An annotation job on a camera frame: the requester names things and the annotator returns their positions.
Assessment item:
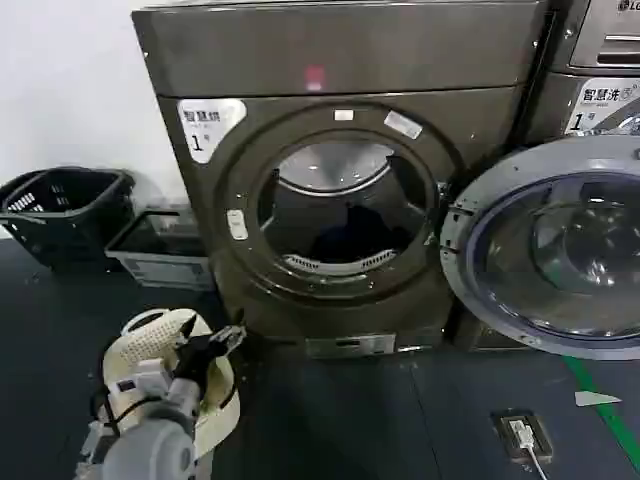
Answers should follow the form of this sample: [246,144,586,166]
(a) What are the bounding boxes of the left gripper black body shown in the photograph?
[172,333,227,387]

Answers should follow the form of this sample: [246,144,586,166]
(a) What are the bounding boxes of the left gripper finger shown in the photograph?
[177,315,198,348]
[208,323,248,355]

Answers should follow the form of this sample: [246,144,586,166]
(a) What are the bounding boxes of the white perforated laundry basket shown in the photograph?
[102,307,242,462]

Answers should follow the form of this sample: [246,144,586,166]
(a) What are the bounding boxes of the grey rectangular bin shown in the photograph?
[104,209,217,292]

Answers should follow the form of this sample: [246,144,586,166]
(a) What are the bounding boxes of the black plastic laundry basket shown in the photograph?
[0,167,135,274]

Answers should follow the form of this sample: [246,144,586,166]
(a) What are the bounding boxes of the dark clothes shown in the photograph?
[309,202,422,262]

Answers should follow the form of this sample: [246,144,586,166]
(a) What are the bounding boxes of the round glass dryer door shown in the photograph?
[438,135,640,361]

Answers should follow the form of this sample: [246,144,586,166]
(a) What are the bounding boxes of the grey front-loading dryer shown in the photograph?
[130,0,559,361]

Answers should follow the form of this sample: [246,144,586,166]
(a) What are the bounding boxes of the floor socket box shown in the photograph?
[489,408,556,461]

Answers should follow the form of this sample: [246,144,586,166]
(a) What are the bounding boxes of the white paper scrap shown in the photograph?
[573,390,623,407]

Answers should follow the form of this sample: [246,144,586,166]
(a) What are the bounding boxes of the green floor tape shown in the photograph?
[564,355,640,459]

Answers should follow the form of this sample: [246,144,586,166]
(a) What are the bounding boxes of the grey machine with numbered sticker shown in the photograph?
[519,68,640,354]

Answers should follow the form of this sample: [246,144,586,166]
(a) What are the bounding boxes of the stacked silver machine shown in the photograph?
[567,0,640,69]

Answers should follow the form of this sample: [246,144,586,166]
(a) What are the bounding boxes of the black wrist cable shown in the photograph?
[91,387,169,426]

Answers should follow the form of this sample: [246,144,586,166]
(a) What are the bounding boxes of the white plug with cable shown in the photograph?
[508,418,552,480]

